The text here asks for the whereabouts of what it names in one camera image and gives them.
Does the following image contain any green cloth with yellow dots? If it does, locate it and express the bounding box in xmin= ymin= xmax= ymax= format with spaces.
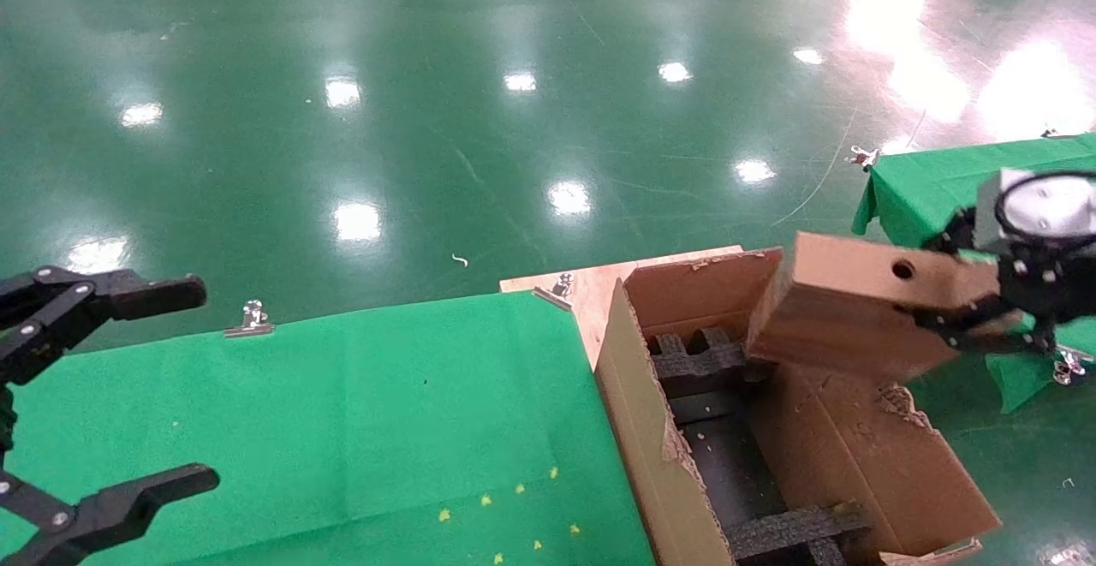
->
xmin=852 ymin=134 xmax=1096 ymax=413

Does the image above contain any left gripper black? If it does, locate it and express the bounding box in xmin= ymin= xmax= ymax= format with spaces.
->
xmin=0 ymin=266 xmax=221 ymax=566

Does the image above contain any small brown cardboard box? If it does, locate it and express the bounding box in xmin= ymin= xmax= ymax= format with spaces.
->
xmin=747 ymin=232 xmax=1024 ymax=383

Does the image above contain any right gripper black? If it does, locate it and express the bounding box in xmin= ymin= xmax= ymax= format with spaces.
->
xmin=912 ymin=206 xmax=1096 ymax=354

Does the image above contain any black camera cable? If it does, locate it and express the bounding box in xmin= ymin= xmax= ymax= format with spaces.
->
xmin=993 ymin=170 xmax=1096 ymax=246

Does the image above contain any black foam insert strip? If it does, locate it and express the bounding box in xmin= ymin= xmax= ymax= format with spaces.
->
xmin=726 ymin=502 xmax=870 ymax=566

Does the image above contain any large green table cloth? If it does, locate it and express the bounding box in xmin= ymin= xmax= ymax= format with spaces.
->
xmin=0 ymin=290 xmax=656 ymax=566

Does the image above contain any black notched foam insert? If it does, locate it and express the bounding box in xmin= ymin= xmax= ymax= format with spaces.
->
xmin=646 ymin=326 xmax=771 ymax=400

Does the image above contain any large open cardboard carton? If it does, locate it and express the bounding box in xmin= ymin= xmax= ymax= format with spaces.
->
xmin=595 ymin=247 xmax=1003 ymax=566

